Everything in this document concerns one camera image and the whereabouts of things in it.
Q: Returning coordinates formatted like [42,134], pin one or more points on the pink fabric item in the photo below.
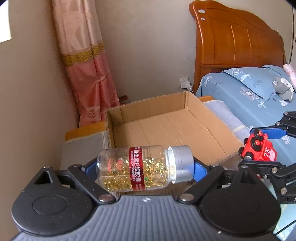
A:
[291,73]

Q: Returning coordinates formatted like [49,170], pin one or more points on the open cardboard box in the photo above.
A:
[174,120]

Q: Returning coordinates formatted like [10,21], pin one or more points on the red toy train car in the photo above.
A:
[257,147]

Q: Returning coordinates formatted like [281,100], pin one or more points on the dark red object behind curtain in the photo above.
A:
[123,99]

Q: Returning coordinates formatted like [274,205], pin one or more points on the blue floral pillow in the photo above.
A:
[259,80]

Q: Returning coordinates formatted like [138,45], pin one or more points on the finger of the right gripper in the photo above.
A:
[282,178]
[284,127]

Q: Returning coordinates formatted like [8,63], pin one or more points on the white wall charger plug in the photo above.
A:
[185,83]

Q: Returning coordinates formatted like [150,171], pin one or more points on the grey checked table mat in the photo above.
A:
[83,144]

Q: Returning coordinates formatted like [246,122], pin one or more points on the blue floral bed sheet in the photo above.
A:
[249,108]

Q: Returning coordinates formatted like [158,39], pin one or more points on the clear capsule bottle silver cap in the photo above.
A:
[144,168]

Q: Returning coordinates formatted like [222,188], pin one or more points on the wooden bed headboard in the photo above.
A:
[228,38]

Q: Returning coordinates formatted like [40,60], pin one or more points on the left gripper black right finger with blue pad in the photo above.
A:
[216,185]

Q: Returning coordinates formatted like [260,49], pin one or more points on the pink patterned curtain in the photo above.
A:
[83,54]

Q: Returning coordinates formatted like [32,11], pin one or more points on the grey plush toy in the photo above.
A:
[283,88]

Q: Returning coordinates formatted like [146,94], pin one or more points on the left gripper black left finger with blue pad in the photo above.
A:
[75,185]

